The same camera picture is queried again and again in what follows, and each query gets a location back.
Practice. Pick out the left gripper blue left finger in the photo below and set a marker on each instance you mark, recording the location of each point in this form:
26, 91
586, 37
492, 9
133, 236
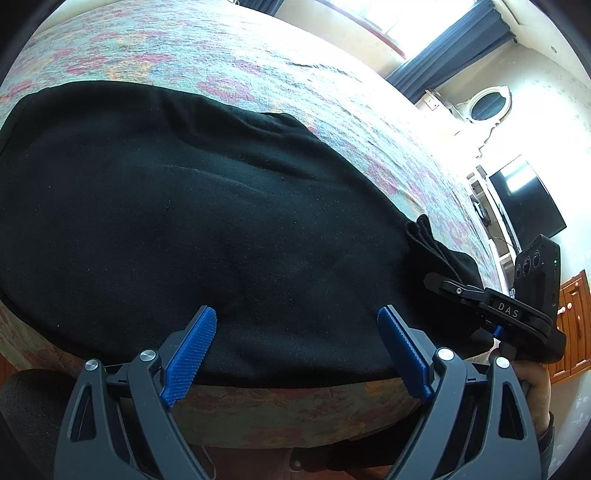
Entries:
182, 354

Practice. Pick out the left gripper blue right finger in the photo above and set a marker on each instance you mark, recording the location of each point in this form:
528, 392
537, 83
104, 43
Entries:
410, 351

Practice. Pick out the black pants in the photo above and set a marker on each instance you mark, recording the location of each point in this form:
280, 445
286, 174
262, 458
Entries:
125, 208

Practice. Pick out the person right hand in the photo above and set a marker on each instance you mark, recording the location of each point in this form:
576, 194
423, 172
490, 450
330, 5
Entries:
539, 393

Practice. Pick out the orange wooden cabinet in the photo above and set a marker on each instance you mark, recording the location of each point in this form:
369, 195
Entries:
574, 321

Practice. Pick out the black flat monitor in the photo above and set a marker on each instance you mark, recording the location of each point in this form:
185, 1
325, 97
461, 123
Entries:
529, 206

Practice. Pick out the white dresser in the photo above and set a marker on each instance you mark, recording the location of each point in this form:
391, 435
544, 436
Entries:
502, 238

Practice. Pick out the white oval vanity mirror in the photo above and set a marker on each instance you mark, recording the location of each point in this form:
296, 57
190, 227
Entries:
491, 105

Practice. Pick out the dark blue lower curtain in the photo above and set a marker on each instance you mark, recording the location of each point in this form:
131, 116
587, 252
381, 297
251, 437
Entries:
476, 34

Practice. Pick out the floral green bedspread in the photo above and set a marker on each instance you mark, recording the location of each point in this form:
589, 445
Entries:
247, 59

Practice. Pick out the bright window with frame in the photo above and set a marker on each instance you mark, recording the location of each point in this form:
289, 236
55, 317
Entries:
410, 25

